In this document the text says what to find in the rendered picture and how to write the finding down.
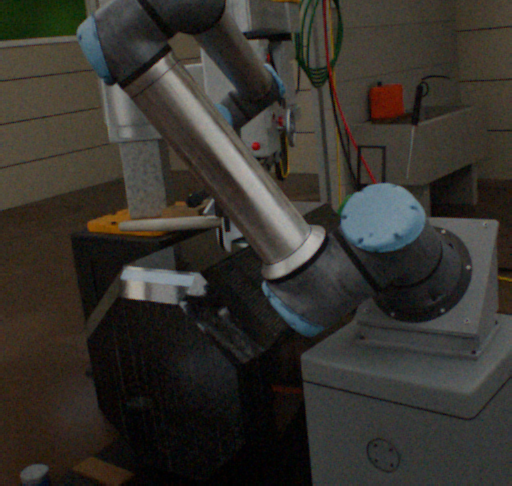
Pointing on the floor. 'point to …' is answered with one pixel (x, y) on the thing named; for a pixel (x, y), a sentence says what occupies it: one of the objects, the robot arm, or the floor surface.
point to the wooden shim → (103, 472)
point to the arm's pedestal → (408, 414)
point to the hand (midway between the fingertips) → (223, 246)
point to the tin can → (36, 476)
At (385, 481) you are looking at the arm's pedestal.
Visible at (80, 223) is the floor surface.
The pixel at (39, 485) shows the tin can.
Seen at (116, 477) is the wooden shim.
